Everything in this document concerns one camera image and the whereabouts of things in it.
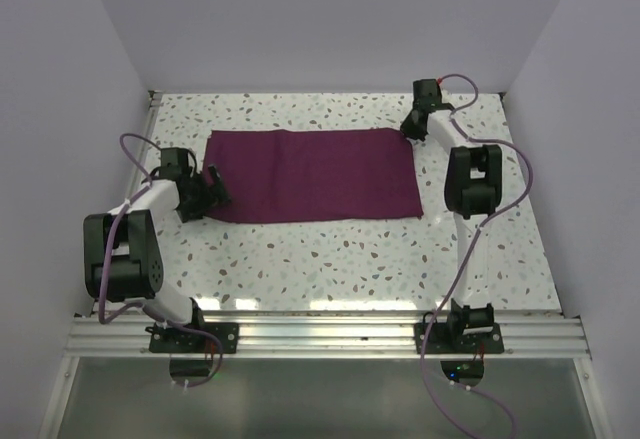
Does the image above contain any purple surgical wrap cloth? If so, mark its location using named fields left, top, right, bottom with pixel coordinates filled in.
left=204, top=128, right=423, bottom=224

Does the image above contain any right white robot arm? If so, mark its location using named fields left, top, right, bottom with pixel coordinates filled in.
left=400, top=79, right=502, bottom=352

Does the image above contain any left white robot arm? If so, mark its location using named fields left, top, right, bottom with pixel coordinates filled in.
left=83, top=147, right=230, bottom=352

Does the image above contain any aluminium left side rail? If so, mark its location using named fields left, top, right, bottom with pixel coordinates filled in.
left=92, top=89, right=162, bottom=316

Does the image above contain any aluminium rail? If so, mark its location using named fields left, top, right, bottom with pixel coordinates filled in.
left=63, top=311, right=591, bottom=359
left=92, top=89, right=162, bottom=316

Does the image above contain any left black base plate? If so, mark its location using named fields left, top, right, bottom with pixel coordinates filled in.
left=145, top=322, right=240, bottom=354

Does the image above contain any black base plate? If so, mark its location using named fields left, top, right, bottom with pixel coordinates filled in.
left=145, top=322, right=240, bottom=354
left=413, top=322, right=505, bottom=355

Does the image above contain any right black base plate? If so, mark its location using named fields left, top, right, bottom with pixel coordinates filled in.
left=413, top=322, right=505, bottom=355

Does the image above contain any aluminium front rail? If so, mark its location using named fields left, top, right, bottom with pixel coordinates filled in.
left=63, top=311, right=591, bottom=359

